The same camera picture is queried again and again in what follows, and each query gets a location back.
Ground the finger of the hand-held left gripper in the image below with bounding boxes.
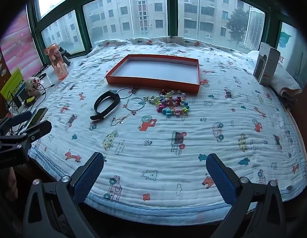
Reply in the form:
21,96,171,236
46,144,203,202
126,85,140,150
2,120,52,150
0,111,33,136

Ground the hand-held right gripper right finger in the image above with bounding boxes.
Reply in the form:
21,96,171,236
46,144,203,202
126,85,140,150
205,153,287,238

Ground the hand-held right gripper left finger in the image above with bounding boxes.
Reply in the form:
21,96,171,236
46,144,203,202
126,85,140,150
23,152,105,238

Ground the thin silver chain bracelet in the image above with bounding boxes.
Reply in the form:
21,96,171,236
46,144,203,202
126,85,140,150
110,111,134,127

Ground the silver hoop earring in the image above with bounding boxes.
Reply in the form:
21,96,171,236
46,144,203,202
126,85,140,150
125,97,146,111

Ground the black smart band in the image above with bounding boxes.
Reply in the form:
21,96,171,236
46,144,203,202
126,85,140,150
90,90,121,121

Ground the colourful bead bracelet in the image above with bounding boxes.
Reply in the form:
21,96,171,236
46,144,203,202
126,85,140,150
143,89,191,117

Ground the orange cardboard tray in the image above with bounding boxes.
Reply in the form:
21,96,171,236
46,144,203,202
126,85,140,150
105,54,201,93

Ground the person's left forearm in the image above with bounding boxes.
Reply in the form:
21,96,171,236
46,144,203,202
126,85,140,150
6,166,19,202

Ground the black smartphone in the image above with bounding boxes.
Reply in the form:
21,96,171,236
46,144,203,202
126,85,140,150
29,107,49,130

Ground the green yellow box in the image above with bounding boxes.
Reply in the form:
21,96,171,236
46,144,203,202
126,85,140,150
0,69,24,100

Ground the cartoon printed white blanket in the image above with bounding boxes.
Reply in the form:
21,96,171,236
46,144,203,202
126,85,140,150
28,37,307,219

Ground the orange water bottle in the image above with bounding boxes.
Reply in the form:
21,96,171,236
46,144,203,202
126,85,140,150
44,43,69,81

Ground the folded white towel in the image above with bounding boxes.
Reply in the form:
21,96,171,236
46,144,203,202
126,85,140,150
247,51,303,100

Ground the white and black carton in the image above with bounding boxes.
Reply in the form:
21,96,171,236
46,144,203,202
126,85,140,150
253,42,281,86

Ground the white louvred outdoor unit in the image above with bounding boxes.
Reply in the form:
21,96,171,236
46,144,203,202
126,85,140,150
243,7,266,51

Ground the blue cartoon window sticker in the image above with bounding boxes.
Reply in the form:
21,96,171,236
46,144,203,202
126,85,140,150
277,26,293,49

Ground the black cable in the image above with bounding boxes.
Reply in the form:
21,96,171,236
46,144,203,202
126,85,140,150
32,65,55,90

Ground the pink wall poster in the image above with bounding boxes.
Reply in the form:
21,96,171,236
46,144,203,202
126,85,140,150
0,9,43,80

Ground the black handle tool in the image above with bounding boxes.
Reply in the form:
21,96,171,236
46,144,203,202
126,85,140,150
60,50,71,66

